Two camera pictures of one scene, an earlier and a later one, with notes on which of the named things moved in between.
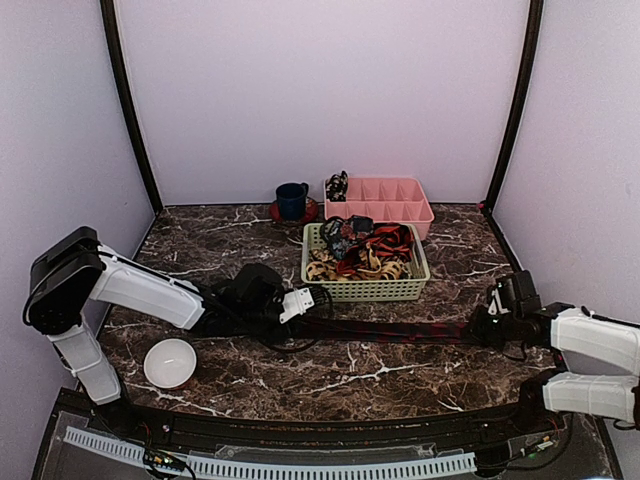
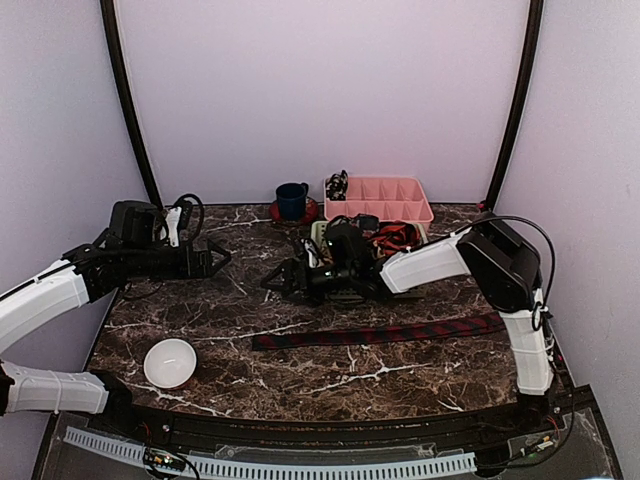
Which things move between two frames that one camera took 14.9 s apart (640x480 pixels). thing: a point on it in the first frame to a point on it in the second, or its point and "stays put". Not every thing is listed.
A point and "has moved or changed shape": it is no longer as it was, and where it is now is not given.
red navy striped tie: x=386 y=331 has moved or changed shape
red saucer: x=311 y=208 stays put
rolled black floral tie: x=336 y=187 stays put
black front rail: x=293 y=429 stays put
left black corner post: x=130 y=104 stays put
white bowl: x=169 y=363 stays put
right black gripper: x=477 y=324 to x=292 y=268
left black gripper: x=280 y=333 to x=188 y=269
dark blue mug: x=291 y=200 stays put
